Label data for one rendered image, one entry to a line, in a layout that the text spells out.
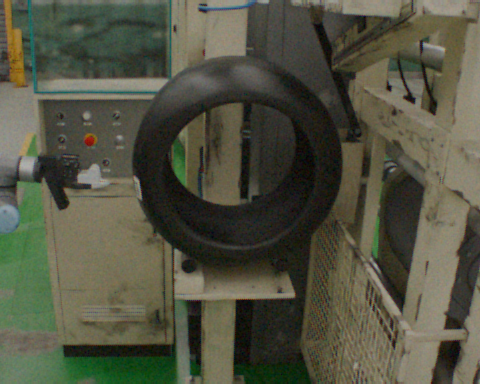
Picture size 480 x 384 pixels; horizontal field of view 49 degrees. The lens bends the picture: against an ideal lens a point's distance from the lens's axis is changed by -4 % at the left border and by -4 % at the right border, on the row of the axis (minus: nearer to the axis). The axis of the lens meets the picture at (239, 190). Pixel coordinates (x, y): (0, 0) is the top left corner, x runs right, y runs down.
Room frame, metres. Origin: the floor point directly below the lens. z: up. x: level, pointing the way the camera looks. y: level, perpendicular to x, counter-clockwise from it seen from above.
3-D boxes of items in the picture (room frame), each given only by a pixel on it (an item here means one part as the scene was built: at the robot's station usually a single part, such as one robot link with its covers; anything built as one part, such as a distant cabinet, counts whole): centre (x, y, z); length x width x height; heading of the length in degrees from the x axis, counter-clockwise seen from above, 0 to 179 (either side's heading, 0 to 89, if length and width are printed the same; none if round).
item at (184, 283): (1.58, 0.16, 0.83); 0.36 x 0.09 x 0.06; 6
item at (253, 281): (1.59, 0.02, 0.80); 0.37 x 0.36 x 0.02; 96
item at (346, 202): (1.85, -0.33, 1.05); 0.20 x 0.15 x 0.30; 6
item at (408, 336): (1.40, -0.33, 0.65); 0.90 x 0.02 x 0.70; 6
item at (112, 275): (2.27, 0.58, 0.63); 0.56 x 0.41 x 1.27; 96
